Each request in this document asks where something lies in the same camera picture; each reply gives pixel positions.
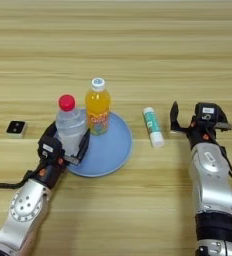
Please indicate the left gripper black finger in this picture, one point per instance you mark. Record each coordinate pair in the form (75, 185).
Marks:
(83, 145)
(48, 130)

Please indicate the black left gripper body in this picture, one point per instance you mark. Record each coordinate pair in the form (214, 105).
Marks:
(53, 166)

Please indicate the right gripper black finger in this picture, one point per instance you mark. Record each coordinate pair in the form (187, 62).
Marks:
(223, 116)
(175, 116)

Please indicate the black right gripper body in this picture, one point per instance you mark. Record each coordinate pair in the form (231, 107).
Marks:
(201, 131)

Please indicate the clear water bottle red cap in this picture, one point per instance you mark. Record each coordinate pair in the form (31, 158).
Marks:
(69, 125)

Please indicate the small black white cube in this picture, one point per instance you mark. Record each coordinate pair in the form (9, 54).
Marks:
(16, 128)

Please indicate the orange juice bottle white cap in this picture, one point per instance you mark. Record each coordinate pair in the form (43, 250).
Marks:
(97, 106)

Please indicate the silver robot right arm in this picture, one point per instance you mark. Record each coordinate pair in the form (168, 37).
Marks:
(212, 180)

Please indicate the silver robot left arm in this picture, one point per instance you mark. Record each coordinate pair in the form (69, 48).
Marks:
(23, 206)

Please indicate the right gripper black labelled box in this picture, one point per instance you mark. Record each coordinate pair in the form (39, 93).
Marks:
(206, 113)

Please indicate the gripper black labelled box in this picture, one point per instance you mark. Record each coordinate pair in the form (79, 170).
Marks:
(206, 113)
(49, 148)

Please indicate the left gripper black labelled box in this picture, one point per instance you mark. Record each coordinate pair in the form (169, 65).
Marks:
(49, 148)

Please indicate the round blue plate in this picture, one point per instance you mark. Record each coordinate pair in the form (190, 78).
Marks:
(108, 150)

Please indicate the green white glue stick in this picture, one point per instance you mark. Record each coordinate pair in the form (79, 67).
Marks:
(153, 128)

